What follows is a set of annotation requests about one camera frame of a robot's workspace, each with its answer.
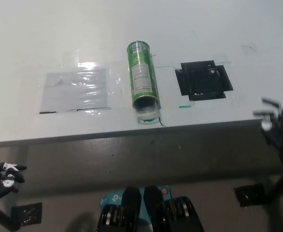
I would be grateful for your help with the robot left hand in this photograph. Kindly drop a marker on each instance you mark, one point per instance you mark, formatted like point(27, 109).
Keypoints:
point(7, 177)

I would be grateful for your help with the green chips can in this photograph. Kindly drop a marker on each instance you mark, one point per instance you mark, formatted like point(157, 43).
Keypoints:
point(141, 75)

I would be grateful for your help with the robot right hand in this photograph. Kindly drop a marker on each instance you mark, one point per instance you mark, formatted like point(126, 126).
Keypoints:
point(279, 120)

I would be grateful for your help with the clear plastic sheet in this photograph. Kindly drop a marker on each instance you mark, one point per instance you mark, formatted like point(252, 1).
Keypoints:
point(76, 89)

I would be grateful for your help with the black tape square patch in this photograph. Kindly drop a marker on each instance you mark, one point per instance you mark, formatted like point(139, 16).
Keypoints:
point(203, 79)

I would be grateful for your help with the teal router box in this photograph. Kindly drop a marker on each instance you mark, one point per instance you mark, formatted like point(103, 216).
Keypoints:
point(113, 198)

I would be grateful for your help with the clear plastic film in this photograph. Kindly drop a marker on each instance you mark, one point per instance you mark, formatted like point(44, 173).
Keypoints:
point(114, 79)

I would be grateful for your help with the black table leg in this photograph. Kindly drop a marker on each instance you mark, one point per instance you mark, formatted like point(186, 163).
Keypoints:
point(276, 184)
point(4, 217)

